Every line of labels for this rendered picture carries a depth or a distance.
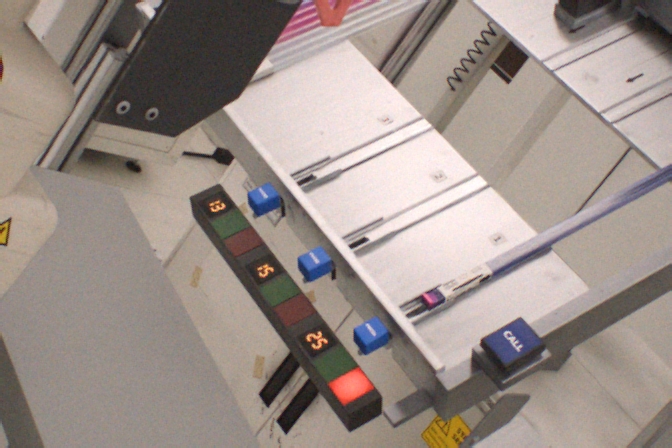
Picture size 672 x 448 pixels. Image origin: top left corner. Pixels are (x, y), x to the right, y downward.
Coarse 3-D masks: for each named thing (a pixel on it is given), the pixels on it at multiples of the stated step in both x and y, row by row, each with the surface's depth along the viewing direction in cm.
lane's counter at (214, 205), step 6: (222, 192) 130; (204, 198) 129; (210, 198) 129; (216, 198) 129; (222, 198) 129; (228, 198) 129; (204, 204) 129; (210, 204) 129; (216, 204) 129; (222, 204) 129; (228, 204) 129; (204, 210) 128; (210, 210) 128; (216, 210) 128; (222, 210) 128; (210, 216) 128
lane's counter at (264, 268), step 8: (264, 256) 124; (248, 264) 123; (256, 264) 123; (264, 264) 123; (272, 264) 123; (256, 272) 122; (264, 272) 122; (272, 272) 122; (280, 272) 122; (256, 280) 122; (264, 280) 122
